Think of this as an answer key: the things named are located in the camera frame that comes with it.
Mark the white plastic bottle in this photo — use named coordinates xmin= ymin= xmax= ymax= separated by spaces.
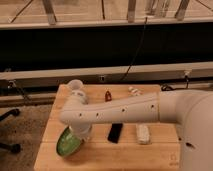
xmin=128 ymin=86 xmax=142 ymax=96

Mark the red chili pepper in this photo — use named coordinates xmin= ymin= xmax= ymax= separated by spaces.
xmin=105 ymin=90 xmax=112 ymax=102

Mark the white rectangular sponge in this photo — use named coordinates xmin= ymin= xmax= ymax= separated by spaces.
xmin=136 ymin=124 xmax=150 ymax=145

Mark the green ceramic bowl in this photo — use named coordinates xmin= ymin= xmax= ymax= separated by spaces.
xmin=56 ymin=127 xmax=83 ymax=157

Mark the black office chair base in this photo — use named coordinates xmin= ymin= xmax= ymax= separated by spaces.
xmin=0 ymin=108 xmax=22 ymax=155

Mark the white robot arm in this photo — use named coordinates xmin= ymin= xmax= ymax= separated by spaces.
xmin=60 ymin=90 xmax=213 ymax=171

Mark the black smartphone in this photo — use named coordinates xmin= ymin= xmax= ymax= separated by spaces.
xmin=108 ymin=123 xmax=123 ymax=143

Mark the black hanging cable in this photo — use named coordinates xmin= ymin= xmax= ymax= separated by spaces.
xmin=118 ymin=16 xmax=149 ymax=83

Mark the clear plastic cup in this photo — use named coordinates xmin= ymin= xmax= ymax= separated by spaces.
xmin=68 ymin=79 xmax=83 ymax=91

